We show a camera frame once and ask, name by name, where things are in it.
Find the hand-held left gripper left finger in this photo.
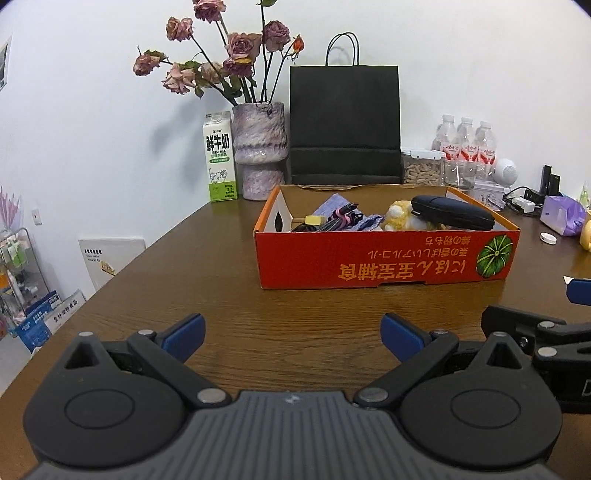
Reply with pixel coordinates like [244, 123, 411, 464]
[65, 313, 232, 409]

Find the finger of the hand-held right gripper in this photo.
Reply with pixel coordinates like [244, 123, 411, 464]
[481, 305, 591, 365]
[567, 278, 591, 306]

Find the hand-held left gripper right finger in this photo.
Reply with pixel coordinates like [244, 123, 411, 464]
[353, 312, 525, 409]

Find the orange cardboard box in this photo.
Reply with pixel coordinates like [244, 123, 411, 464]
[253, 184, 522, 291]

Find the black braided cable pink tie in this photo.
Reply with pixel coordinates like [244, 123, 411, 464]
[293, 202, 361, 233]

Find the wooden desktop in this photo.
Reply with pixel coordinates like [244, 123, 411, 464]
[0, 182, 591, 416]

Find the purple tissue pack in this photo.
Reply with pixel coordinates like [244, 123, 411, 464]
[540, 195, 587, 237]

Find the white flat board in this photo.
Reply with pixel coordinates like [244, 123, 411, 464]
[78, 237, 146, 291]

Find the black upright device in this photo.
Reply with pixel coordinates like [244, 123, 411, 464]
[541, 165, 561, 197]

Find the yellow and white plush toy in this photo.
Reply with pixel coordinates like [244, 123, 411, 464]
[379, 199, 446, 232]

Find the white printed box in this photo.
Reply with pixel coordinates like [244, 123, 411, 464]
[46, 290, 86, 334]

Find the black glasses case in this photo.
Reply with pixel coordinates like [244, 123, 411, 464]
[410, 195, 496, 230]

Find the lavender tin box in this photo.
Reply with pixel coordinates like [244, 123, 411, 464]
[471, 180, 506, 210]

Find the white round speaker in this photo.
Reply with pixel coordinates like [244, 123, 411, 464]
[493, 158, 518, 185]

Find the purple cloth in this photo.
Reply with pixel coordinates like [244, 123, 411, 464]
[311, 194, 386, 232]

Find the blue printed box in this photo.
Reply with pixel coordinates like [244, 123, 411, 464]
[16, 291, 63, 354]

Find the clear glass cup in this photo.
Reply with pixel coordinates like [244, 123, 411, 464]
[443, 159, 478, 190]

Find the clear container of seeds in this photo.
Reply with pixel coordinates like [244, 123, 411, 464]
[401, 148, 445, 186]

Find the clear water bottle red label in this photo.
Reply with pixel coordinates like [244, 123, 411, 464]
[433, 114, 458, 162]
[456, 117, 476, 162]
[475, 121, 498, 167]

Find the white and green milk carton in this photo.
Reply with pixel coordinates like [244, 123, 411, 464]
[203, 111, 239, 202]

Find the purple marbled vase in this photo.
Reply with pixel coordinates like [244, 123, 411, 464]
[232, 102, 289, 201]

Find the black paper bag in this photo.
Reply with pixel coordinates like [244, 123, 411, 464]
[288, 32, 402, 186]

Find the lavender flower decoration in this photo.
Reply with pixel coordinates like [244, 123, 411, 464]
[0, 187, 24, 232]

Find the dried rose bouquet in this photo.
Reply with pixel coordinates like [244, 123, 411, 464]
[133, 0, 305, 106]

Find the wire storage rack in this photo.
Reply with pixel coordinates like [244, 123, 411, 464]
[0, 226, 47, 340]

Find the wall picture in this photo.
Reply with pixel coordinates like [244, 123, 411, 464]
[0, 34, 12, 90]

